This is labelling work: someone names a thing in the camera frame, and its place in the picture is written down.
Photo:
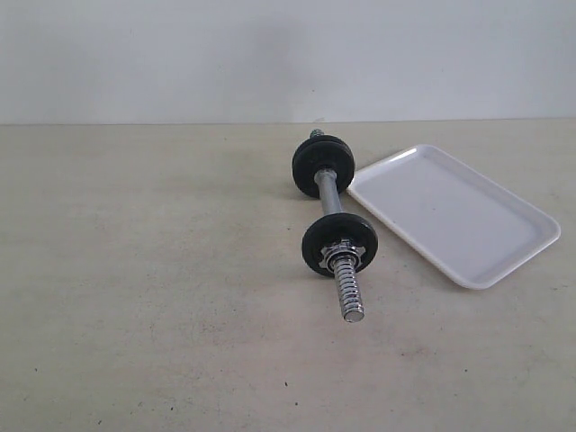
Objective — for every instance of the black weight plate end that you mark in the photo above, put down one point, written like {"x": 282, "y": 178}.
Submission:
{"x": 311, "y": 165}

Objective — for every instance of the chrome star collar nut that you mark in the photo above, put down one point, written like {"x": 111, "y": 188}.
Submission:
{"x": 342, "y": 258}

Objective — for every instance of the white rectangular plastic tray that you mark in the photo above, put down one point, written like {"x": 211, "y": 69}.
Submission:
{"x": 473, "y": 230}

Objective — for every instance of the black weight plate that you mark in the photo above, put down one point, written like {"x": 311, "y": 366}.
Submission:
{"x": 323, "y": 142}
{"x": 336, "y": 235}

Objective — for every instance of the chrome dumbbell bar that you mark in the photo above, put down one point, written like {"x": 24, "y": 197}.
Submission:
{"x": 350, "y": 300}

